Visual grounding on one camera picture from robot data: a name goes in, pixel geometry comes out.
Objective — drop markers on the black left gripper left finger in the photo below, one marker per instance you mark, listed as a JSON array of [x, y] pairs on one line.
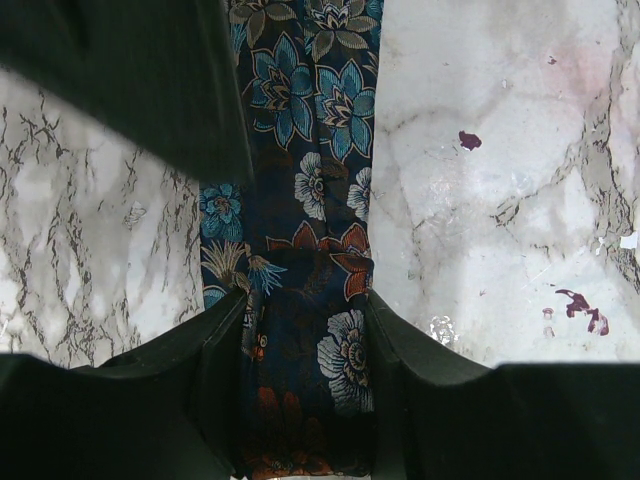
[[166, 409]]

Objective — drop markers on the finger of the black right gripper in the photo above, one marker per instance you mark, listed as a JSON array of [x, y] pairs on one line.
[[159, 73]]

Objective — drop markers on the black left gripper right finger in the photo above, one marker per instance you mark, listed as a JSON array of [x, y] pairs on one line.
[[435, 409]]

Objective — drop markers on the navy floral necktie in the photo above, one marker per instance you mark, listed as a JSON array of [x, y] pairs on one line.
[[296, 240]]

